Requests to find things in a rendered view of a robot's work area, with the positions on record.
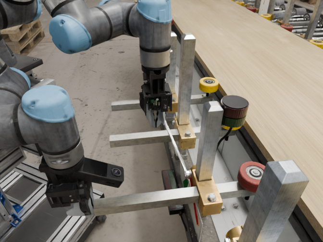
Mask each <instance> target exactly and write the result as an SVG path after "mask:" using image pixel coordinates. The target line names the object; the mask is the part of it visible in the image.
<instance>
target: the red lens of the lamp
mask: <svg viewBox="0 0 323 242"><path fill-rule="evenodd" d="M224 97H226V96H224ZM224 97H223V98H224ZM223 98H222V99H223ZM222 99H221V103H220V105H221V107H222V108H223V110H224V113H223V115H225V116H227V117H229V118H236V119H237V118H243V117H245V116H246V114H247V111H248V107H249V102H248V101H247V100H246V101H247V102H248V105H247V106H246V108H243V109H231V108H228V107H227V106H225V105H224V104H223V103H222ZM244 99H245V98H244Z"/></svg>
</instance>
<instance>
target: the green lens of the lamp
mask: <svg viewBox="0 0 323 242"><path fill-rule="evenodd" d="M245 119H246V116H245V117H243V118H241V119H231V118H228V117H226V116H224V115H223V119H222V124H223V125H225V126H227V127H233V128H236V127H240V126H242V125H243V124H244V123H245Z"/></svg>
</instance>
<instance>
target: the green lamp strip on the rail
mask: <svg viewBox="0 0 323 242"><path fill-rule="evenodd" d="M168 174H169V178H170V183H171V187H172V189H177V186H176V182H175V178H174V173H173V171H172V170H168ZM176 208H182V207H181V205H176Z"/></svg>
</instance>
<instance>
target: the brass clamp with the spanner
mask: <svg viewBox="0 0 323 242"><path fill-rule="evenodd" d="M190 170H191V173H192V178H191V180H192V186H193V187H195V186H196V187H197V190H198V193H199V202H198V206H199V209H200V212H201V215H202V216H208V215H215V214H220V212H221V209H222V205H223V201H222V198H221V196H220V194H219V191H218V189H217V186H216V184H215V181H214V179H213V176H212V177H211V180H204V181H198V178H197V175H196V172H195V170H196V165H194V166H192V167H191V169H190ZM210 193H214V194H215V195H216V201H215V202H210V201H209V200H208V195H209V194H210Z"/></svg>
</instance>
